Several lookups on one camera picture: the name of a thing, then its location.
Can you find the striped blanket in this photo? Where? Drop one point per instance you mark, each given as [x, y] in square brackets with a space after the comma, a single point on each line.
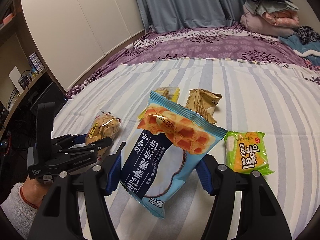
[250, 100]

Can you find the leopard print cloth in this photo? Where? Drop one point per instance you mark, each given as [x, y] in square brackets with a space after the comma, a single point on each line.
[307, 33]

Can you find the blue white boxes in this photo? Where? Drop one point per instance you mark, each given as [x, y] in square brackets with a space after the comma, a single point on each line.
[36, 62]

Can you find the pale mauve folded quilt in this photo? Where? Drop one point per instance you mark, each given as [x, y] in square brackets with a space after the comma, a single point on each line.
[255, 22]

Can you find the white card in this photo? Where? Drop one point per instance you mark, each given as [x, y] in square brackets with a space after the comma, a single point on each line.
[15, 78]

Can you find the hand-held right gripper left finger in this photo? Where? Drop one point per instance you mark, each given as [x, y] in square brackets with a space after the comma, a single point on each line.
[113, 172]

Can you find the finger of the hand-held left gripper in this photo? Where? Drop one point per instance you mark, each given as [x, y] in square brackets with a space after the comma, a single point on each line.
[80, 138]
[97, 143]

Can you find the yellow snack packet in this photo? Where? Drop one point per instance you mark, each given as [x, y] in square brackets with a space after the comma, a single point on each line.
[170, 92]

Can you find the blue waffle snack packet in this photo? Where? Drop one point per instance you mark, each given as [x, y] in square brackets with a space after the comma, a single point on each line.
[155, 160]

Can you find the white wardrobe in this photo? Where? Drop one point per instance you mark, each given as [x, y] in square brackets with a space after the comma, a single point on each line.
[75, 25]

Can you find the green orange snack packet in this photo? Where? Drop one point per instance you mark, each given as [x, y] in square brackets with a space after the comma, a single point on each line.
[247, 152]

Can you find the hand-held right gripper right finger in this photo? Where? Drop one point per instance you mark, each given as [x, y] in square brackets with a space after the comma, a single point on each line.
[203, 177]

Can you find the purple floral bedsheet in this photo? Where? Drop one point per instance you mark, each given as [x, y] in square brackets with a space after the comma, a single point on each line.
[212, 45]

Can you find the pink patterned folded quilt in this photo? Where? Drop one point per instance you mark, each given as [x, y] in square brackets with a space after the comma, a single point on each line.
[282, 17]

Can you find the person's left forearm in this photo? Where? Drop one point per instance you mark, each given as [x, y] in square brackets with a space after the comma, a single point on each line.
[15, 205]

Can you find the clear cookie bag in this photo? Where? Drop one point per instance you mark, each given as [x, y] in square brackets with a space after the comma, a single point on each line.
[105, 125]

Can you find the tan snack packet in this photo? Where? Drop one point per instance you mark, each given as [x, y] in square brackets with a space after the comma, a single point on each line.
[200, 102]

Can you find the blue-grey curtain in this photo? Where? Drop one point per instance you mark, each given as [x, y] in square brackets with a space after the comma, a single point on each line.
[175, 2]

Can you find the wooden shelf unit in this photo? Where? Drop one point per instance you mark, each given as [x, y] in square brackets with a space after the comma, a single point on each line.
[37, 78]

